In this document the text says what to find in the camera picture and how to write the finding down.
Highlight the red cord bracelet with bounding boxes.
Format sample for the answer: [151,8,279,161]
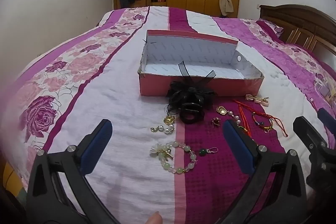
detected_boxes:
[233,100,288,137]

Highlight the person's left hand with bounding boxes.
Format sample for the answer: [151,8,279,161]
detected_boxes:
[146,211,163,224]

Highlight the purple floral bedspread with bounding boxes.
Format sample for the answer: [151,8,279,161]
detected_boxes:
[0,6,336,224]

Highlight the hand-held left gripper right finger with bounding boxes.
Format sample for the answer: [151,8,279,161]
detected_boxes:
[215,119,308,224]

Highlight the purple floral pillow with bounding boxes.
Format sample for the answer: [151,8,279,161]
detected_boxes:
[256,18,284,38]

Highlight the white charger and small boxes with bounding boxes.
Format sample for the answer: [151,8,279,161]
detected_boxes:
[314,80,336,104]

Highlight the green bead hook earring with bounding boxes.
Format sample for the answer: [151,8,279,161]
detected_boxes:
[199,147,219,157]

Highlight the pink cardboard box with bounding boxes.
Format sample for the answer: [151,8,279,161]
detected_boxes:
[137,29,265,97]

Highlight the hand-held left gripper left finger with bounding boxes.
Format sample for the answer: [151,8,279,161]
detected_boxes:
[26,119,121,224]

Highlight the jade bead flower bracelet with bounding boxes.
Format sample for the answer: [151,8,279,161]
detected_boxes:
[150,141,198,174]

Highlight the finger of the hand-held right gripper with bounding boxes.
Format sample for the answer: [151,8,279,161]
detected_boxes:
[293,116,329,161]
[317,108,336,133]

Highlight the pink ribbon hair clip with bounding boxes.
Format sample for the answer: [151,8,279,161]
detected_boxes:
[245,93,270,107]

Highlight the beige hanging bag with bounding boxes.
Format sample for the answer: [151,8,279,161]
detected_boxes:
[219,0,234,17]

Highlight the dark wooden headboard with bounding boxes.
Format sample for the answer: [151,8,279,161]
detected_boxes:
[259,4,336,56]

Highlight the black feather hair clip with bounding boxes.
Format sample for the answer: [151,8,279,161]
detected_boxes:
[164,61,217,125]

